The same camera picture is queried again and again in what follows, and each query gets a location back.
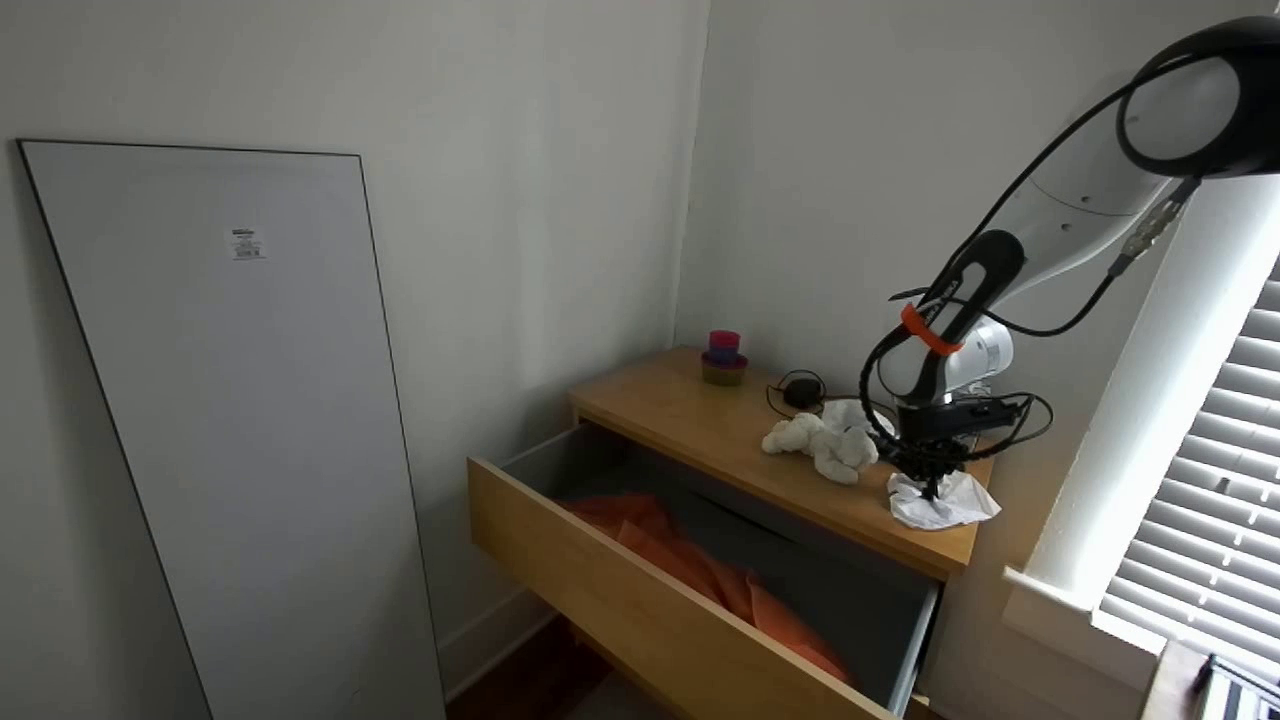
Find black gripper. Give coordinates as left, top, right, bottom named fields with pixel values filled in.
left=884, top=409, right=978, bottom=509

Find white paper towel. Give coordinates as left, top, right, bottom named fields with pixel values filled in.
left=884, top=467, right=1004, bottom=535

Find white crumpled tissue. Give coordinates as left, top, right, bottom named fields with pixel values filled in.
left=821, top=396, right=884, bottom=457

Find white plush toy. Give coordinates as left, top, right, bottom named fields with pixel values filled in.
left=759, top=402, right=884, bottom=486

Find small black device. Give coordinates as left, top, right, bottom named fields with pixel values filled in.
left=781, top=373, right=827, bottom=410

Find green plastic cup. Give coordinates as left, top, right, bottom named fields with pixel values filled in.
left=701, top=357, right=751, bottom=393

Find light wooden dresser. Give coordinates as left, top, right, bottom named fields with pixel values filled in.
left=569, top=344, right=1000, bottom=720

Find orange cloth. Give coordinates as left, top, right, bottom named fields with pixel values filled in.
left=562, top=486, right=855, bottom=682

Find white window blinds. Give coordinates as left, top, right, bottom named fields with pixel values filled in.
left=1096, top=261, right=1280, bottom=688

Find open wooden drawer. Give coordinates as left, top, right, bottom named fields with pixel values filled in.
left=462, top=424, right=943, bottom=720

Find white leaning board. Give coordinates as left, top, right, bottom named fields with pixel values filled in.
left=17, top=135, right=450, bottom=720

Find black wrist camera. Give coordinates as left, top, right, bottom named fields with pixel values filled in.
left=932, top=388, right=1060, bottom=441

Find orange cable strap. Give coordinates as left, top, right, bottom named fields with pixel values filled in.
left=894, top=298, right=965, bottom=363

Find thin black cable loop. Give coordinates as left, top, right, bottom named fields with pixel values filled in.
left=759, top=363, right=831, bottom=419

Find white window frame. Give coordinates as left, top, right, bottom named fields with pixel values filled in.
left=1000, top=173, right=1280, bottom=661

